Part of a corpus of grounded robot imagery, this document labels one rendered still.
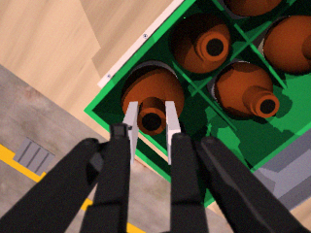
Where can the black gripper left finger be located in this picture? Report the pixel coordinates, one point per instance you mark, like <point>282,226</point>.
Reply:
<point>53,202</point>

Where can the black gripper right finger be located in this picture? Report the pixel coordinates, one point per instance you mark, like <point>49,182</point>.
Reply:
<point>247,205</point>

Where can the dark grey rectangular tray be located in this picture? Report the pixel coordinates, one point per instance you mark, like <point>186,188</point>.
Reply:
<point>288,174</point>

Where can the green bottle crate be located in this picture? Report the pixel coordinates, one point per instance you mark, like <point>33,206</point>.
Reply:
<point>255,139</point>

